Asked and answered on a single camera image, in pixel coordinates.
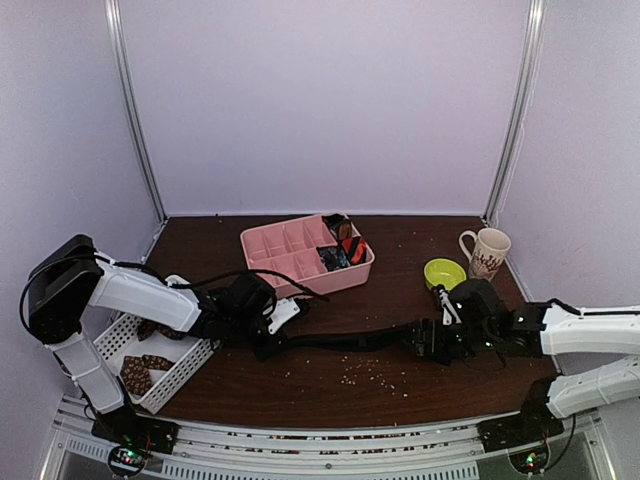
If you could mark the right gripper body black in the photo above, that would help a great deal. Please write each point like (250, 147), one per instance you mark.
(446, 347)

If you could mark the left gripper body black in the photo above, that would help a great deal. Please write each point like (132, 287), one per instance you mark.
(242, 331)

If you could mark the black necktie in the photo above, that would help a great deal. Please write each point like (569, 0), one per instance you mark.
(368, 341)

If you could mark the white perforated plastic basket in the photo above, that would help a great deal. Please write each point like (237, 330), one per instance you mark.
(151, 350)

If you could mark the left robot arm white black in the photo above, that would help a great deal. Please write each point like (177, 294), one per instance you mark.
(54, 308)

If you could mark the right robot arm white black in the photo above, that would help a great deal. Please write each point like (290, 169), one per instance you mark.
(475, 318)

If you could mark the green plastic bowl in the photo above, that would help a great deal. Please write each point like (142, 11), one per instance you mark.
(444, 272)

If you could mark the pink divided organizer tray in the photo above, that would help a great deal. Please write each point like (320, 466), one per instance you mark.
(284, 253)

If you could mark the white patterned mug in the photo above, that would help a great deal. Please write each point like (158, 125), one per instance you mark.
(485, 251)

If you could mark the rolled blue patterned tie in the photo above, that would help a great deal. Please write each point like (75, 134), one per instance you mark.
(333, 258)

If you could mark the brown patterned necktie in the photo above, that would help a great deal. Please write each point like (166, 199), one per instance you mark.
(135, 371)

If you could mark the rolled orange black tie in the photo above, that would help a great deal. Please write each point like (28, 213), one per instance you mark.
(355, 249)

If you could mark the rolled brown tie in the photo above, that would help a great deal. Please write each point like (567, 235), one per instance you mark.
(339, 226)

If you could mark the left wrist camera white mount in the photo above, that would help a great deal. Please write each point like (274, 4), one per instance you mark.
(286, 310)

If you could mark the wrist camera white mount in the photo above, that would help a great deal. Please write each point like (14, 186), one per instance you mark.
(450, 314)
(286, 310)

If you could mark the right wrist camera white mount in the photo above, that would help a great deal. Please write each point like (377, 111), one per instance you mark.
(450, 314)

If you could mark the aluminium front rail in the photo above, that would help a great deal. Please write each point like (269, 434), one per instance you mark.
(446, 450)

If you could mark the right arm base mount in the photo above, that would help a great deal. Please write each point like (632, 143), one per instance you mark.
(517, 430)

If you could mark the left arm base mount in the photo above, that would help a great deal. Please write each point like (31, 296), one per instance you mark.
(142, 434)

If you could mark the right aluminium frame post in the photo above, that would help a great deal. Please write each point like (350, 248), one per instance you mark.
(524, 88)

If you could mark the aluminium frame post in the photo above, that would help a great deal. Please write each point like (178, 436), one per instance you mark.
(117, 36)
(524, 88)

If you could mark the left aluminium frame post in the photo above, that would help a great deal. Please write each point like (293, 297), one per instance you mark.
(117, 36)

